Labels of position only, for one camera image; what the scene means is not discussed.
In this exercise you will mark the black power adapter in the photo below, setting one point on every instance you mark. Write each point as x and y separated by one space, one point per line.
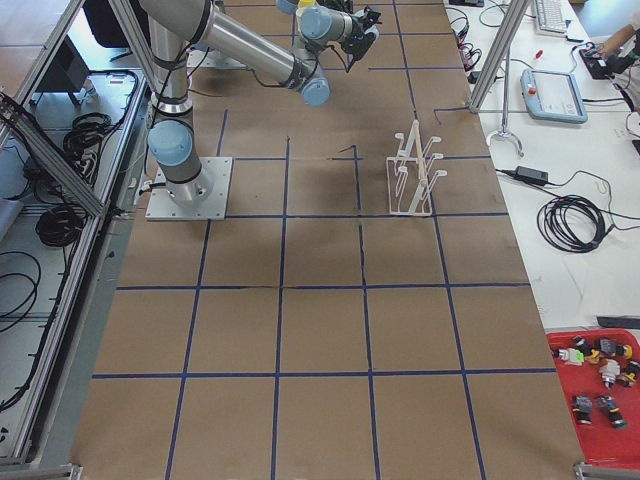
531 176

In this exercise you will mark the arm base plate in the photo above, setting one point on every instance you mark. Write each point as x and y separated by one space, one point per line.
204 198

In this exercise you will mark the aluminium frame post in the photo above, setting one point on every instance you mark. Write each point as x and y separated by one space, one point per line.
497 52

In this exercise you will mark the red parts tray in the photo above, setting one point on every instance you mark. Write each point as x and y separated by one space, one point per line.
599 374

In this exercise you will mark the white wire cup rack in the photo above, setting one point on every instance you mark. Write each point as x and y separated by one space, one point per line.
405 196

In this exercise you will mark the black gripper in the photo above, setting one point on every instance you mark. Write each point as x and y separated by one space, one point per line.
356 25

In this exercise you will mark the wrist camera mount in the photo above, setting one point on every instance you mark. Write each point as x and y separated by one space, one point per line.
368 17

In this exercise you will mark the wooden rack dowel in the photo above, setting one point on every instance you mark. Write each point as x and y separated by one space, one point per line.
420 158

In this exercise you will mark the white keyboard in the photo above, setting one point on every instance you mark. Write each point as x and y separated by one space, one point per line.
549 17

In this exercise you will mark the blue teach pendant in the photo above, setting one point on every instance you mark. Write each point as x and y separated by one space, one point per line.
552 96

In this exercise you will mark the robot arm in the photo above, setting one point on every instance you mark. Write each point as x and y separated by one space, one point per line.
290 7
177 26

